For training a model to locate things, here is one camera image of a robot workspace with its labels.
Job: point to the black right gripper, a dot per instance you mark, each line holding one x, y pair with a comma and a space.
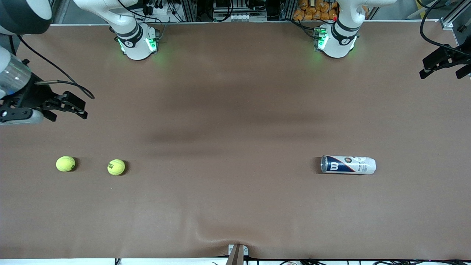
32, 95

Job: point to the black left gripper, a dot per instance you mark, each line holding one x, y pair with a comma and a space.
442, 57

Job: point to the yellow tennis ball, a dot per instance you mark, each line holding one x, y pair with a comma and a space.
116, 167
65, 163

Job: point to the blue white tennis ball can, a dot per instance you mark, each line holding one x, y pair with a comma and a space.
347, 165

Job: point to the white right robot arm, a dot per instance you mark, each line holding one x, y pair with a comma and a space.
134, 40

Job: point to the white power strip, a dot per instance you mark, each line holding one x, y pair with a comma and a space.
158, 14

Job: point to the orange packaged goods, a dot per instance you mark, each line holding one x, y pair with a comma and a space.
312, 9

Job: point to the grey electronics unit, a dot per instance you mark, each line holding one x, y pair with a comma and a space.
239, 16

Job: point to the brown table mat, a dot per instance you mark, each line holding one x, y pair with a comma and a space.
235, 206

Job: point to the aluminium frame profile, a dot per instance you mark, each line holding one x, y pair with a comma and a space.
447, 24
59, 13

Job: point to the aluminium frame post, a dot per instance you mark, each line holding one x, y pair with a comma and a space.
189, 9
287, 9

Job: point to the brown camera pole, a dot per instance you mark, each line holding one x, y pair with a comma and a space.
235, 257

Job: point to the grey clamp bracket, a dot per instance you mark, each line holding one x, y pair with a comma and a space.
245, 251

